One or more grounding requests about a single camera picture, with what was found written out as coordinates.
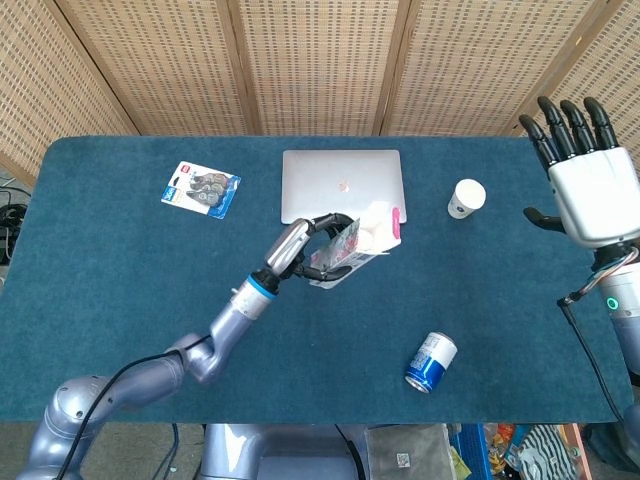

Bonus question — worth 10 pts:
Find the silver robot torso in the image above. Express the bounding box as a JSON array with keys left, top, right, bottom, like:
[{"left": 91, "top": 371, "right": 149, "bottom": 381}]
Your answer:
[{"left": 199, "top": 423, "right": 371, "bottom": 480}]

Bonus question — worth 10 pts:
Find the blue plastic crate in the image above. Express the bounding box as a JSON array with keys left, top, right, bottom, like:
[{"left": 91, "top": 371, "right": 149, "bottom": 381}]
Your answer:
[{"left": 448, "top": 424, "right": 495, "bottom": 480}]

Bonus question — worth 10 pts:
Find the silver closed laptop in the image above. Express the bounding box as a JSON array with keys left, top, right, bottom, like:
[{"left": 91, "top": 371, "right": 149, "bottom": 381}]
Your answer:
[{"left": 280, "top": 149, "right": 408, "bottom": 226}]

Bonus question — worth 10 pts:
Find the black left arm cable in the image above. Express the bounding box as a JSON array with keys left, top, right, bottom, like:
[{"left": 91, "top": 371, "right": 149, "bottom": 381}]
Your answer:
[{"left": 59, "top": 333, "right": 212, "bottom": 480}]

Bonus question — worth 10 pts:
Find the white pink carton box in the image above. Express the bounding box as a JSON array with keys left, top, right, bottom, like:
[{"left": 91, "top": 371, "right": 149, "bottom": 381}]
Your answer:
[{"left": 308, "top": 199, "right": 407, "bottom": 290}]

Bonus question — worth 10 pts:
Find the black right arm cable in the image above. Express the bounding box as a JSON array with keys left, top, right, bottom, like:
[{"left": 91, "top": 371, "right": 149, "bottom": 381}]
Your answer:
[{"left": 557, "top": 293, "right": 627, "bottom": 427}]

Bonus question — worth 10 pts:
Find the black white striped cloth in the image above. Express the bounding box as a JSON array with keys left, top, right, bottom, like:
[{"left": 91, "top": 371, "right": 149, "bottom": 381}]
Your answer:
[{"left": 517, "top": 424, "right": 577, "bottom": 477}]

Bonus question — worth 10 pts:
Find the grey bag with QR label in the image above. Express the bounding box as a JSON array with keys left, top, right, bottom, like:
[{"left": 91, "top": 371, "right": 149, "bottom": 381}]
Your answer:
[{"left": 363, "top": 424, "right": 459, "bottom": 480}]

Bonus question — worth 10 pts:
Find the woven wooden folding screen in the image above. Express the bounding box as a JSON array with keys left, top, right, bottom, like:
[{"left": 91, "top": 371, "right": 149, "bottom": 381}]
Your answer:
[{"left": 0, "top": 0, "right": 640, "bottom": 251}]

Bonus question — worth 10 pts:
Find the correction tape blister pack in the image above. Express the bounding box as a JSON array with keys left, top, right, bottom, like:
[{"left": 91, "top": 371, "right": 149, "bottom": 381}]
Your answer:
[{"left": 160, "top": 160, "right": 243, "bottom": 220}]

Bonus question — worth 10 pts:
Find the white flowered paper cup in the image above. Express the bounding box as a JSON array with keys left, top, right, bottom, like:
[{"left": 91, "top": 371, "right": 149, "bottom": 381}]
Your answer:
[{"left": 447, "top": 178, "right": 487, "bottom": 220}]

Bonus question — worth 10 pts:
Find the teal table cloth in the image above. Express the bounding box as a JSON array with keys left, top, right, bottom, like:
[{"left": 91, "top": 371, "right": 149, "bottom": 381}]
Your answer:
[{"left": 0, "top": 135, "right": 632, "bottom": 426}]

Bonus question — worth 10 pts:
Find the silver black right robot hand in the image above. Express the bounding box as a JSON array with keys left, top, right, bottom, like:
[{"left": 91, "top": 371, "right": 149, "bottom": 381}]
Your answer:
[{"left": 518, "top": 96, "right": 640, "bottom": 250}]

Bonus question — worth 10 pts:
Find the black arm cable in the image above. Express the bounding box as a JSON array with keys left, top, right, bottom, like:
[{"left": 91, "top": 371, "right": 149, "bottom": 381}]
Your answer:
[
  {"left": 557, "top": 293, "right": 627, "bottom": 427},
  {"left": 59, "top": 333, "right": 212, "bottom": 480}
]

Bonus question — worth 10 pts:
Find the black hanging floor cable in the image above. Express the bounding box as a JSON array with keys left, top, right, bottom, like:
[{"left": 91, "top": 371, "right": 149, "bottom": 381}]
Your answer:
[{"left": 149, "top": 423, "right": 182, "bottom": 480}]

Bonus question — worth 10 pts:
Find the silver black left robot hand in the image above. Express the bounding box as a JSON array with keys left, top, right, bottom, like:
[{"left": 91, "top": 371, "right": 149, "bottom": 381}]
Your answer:
[{"left": 263, "top": 212, "right": 361, "bottom": 286}]

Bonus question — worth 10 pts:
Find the black floor cable bundle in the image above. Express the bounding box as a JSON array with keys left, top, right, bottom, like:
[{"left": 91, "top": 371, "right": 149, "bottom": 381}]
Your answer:
[{"left": 0, "top": 174, "right": 32, "bottom": 267}]

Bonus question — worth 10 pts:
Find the blue white drink can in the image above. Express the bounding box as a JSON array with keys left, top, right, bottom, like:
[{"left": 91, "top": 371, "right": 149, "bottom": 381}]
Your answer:
[{"left": 404, "top": 330, "right": 459, "bottom": 395}]

